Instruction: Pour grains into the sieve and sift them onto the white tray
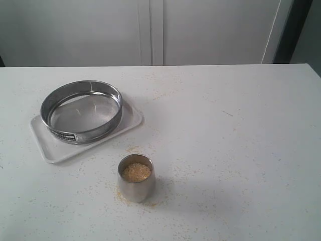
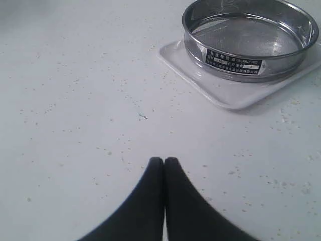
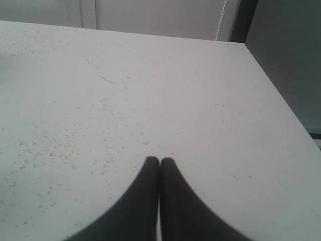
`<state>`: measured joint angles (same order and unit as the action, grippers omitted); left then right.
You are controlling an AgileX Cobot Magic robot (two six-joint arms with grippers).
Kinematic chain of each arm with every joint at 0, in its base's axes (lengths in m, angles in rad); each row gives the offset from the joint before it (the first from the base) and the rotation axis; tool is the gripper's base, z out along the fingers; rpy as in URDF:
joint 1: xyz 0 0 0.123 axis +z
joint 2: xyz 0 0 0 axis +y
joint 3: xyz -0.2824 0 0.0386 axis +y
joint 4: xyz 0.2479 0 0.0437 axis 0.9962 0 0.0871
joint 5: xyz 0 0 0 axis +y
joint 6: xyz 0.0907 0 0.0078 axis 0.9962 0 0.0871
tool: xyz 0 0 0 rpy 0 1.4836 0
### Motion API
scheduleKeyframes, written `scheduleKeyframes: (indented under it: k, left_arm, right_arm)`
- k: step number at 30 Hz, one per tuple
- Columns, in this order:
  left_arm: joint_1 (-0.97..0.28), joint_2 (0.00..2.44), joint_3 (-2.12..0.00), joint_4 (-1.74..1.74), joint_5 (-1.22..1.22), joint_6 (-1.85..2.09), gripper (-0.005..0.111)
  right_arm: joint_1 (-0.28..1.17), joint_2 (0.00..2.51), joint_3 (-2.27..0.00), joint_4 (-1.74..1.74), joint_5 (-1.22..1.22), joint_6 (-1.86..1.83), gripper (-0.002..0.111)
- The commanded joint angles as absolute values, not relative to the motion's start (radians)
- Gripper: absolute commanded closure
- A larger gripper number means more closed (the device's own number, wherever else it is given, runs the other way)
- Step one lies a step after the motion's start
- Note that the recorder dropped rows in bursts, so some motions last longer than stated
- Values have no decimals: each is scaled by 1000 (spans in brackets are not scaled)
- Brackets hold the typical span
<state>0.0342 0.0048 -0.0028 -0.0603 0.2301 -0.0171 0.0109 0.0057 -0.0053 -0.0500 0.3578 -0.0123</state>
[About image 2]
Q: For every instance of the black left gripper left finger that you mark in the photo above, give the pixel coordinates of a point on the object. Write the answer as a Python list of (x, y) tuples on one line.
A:
[(141, 215)]

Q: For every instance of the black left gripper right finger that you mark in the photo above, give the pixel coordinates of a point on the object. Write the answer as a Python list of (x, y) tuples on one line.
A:
[(188, 215)]

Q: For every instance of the white rectangular plastic tray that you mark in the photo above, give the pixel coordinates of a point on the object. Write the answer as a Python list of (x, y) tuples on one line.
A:
[(229, 94)]

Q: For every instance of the round steel mesh sieve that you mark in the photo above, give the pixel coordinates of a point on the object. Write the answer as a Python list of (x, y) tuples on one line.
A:
[(248, 41)]

